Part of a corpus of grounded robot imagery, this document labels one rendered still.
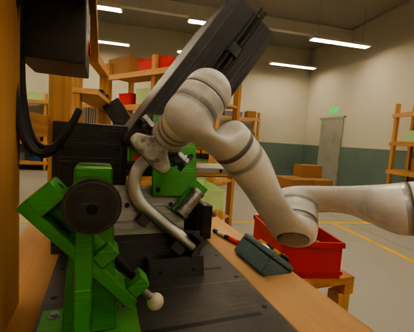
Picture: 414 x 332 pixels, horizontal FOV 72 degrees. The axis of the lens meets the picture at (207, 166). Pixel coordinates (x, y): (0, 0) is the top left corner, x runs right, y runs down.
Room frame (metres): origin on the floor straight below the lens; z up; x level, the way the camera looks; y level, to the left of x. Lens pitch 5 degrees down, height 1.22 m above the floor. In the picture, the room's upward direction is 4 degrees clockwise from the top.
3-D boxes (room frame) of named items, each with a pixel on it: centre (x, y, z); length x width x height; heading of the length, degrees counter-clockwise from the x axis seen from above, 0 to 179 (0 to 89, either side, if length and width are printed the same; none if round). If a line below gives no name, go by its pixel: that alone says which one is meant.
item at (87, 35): (0.64, 0.34, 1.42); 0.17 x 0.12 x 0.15; 21
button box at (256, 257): (0.74, -0.16, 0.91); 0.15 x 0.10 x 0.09; 21
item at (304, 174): (6.88, -2.32, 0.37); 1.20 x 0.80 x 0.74; 110
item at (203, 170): (0.93, 0.12, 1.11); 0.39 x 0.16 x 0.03; 111
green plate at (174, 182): (0.77, 0.10, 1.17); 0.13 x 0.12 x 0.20; 21
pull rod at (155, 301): (0.45, 0.08, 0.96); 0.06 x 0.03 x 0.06; 111
